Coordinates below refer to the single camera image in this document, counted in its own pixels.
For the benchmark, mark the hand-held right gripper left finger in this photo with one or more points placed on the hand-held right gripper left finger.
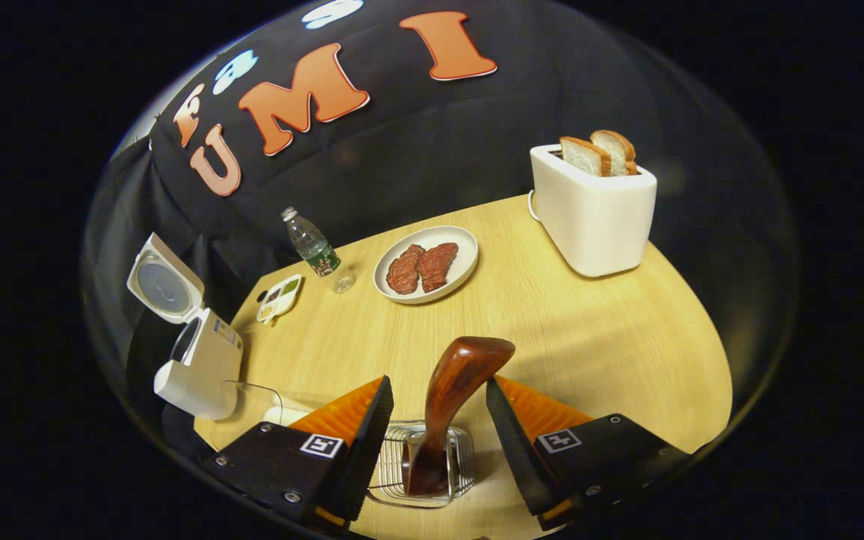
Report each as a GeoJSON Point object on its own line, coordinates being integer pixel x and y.
{"type": "Point", "coordinates": [368, 457]}

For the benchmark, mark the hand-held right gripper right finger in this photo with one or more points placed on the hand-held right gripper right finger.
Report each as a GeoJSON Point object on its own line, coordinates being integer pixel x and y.
{"type": "Point", "coordinates": [522, 457]}

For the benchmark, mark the clear rice container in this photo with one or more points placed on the clear rice container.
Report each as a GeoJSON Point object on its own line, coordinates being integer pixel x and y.
{"type": "Point", "coordinates": [286, 415]}

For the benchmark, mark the brown wooden spoon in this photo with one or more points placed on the brown wooden spoon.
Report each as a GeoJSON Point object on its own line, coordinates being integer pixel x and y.
{"type": "Point", "coordinates": [462, 375]}

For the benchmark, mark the white rice cooker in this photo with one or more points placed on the white rice cooker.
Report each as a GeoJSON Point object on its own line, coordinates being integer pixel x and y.
{"type": "Point", "coordinates": [211, 367]}

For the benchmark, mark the divided dish of beans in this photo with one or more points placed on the divided dish of beans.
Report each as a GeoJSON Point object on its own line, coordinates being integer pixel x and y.
{"type": "Point", "coordinates": [282, 296]}

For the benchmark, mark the red meat slice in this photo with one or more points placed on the red meat slice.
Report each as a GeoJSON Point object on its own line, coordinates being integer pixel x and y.
{"type": "Point", "coordinates": [404, 271]}
{"type": "Point", "coordinates": [437, 266]}

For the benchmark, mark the white round plate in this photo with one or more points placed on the white round plate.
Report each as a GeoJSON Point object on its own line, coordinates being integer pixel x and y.
{"type": "Point", "coordinates": [466, 262]}

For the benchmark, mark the clear plastic water bottle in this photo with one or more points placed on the clear plastic water bottle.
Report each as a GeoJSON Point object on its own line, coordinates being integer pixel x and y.
{"type": "Point", "coordinates": [316, 251]}

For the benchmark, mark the white toaster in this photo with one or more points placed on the white toaster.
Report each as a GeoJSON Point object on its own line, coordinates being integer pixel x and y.
{"type": "Point", "coordinates": [597, 225]}

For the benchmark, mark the toasted bread slice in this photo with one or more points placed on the toasted bread slice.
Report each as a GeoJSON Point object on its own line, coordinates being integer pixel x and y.
{"type": "Point", "coordinates": [619, 150]}
{"type": "Point", "coordinates": [582, 156]}

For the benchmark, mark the black backdrop cloth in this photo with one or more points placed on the black backdrop cloth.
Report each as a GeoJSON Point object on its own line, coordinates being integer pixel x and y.
{"type": "Point", "coordinates": [439, 150]}

